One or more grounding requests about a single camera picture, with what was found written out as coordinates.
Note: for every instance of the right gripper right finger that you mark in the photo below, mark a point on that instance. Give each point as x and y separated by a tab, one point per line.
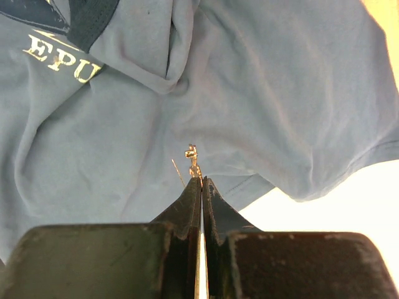
244	261

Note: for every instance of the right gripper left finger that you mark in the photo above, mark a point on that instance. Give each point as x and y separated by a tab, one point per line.
157	259

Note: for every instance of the small gold brooch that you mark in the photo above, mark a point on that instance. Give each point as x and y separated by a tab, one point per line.
194	169

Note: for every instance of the navy blue printed t-shirt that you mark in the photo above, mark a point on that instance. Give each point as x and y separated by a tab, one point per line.
100	99

